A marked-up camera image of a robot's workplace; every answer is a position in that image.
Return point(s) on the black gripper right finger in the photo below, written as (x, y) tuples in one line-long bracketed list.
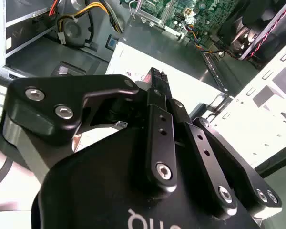
[(212, 171)]

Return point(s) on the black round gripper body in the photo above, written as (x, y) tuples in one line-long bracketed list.
[(97, 190)]

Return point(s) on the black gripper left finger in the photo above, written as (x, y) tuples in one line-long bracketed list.
[(50, 107)]

